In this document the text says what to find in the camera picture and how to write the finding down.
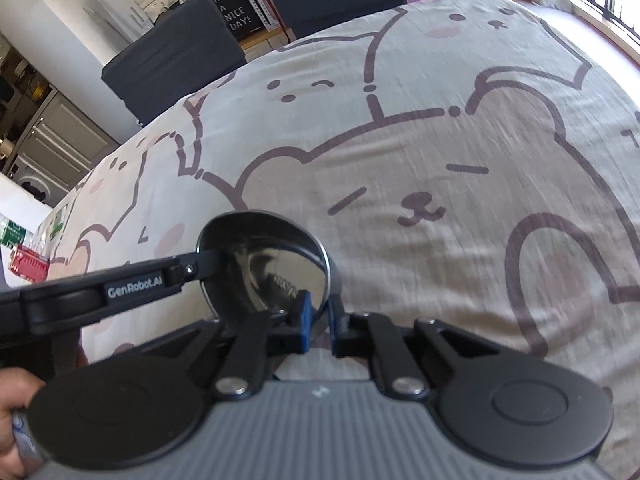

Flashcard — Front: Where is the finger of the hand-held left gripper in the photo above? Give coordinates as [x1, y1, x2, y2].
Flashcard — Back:
[167, 245, 226, 287]

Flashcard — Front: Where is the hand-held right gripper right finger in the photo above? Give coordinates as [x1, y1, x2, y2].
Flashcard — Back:
[327, 294, 501, 401]

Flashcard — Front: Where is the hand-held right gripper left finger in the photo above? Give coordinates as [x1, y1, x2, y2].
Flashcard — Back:
[135, 292, 313, 401]

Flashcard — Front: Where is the round steel bowl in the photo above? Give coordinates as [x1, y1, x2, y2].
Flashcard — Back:
[196, 210, 343, 328]

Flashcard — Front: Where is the person's left hand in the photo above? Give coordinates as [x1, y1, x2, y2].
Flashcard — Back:
[0, 367, 48, 456]

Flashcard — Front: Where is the red drink can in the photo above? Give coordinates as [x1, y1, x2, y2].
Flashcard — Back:
[9, 246, 50, 281]

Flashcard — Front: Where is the clear plastic water bottle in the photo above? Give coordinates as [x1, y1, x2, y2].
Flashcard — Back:
[0, 215, 28, 248]

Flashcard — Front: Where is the washing machine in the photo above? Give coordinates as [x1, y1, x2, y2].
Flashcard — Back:
[10, 155, 56, 206]

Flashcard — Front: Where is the cream kitchen base cabinet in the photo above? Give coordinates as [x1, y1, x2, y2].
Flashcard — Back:
[15, 92, 121, 191]

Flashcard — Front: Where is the bear printed tablecloth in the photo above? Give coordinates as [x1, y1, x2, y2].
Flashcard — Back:
[35, 0, 640, 480]

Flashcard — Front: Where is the black lettered sign board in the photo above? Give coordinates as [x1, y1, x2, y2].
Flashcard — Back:
[207, 0, 271, 41]

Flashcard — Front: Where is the dark red strap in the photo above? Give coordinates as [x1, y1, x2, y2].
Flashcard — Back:
[251, 0, 297, 41]

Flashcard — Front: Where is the window guard rail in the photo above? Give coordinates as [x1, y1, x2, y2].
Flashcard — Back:
[570, 0, 640, 56]

